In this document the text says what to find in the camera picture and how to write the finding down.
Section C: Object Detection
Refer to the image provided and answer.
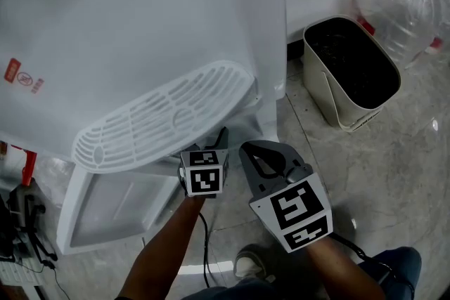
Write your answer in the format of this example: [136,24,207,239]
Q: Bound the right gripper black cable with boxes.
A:
[330,233,416,292]

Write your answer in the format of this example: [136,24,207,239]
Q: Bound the beige trash bin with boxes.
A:
[302,14,401,133]

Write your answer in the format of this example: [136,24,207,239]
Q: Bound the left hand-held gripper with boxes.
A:
[178,126,231,200]

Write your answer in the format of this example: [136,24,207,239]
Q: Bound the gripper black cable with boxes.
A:
[330,233,416,292]
[197,211,216,289]

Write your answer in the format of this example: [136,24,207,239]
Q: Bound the person's left forearm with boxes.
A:
[115,195,208,300]

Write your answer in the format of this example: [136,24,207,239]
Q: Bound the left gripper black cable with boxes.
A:
[197,211,216,289]

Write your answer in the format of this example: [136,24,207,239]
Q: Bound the white slotted drip tray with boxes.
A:
[72,60,255,175]

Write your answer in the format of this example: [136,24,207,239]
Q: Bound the person's right forearm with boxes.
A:
[305,237,387,300]

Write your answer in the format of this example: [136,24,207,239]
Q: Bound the person's blue jeans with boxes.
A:
[181,246,423,300]

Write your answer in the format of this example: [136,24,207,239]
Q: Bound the white water dispenser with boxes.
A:
[0,0,288,187]

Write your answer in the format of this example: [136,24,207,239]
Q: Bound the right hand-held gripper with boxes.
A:
[238,138,334,254]

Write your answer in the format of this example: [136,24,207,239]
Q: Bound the person's grey shoe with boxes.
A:
[233,244,278,284]

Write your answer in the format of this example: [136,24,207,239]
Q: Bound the white power strip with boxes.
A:
[0,258,45,287]

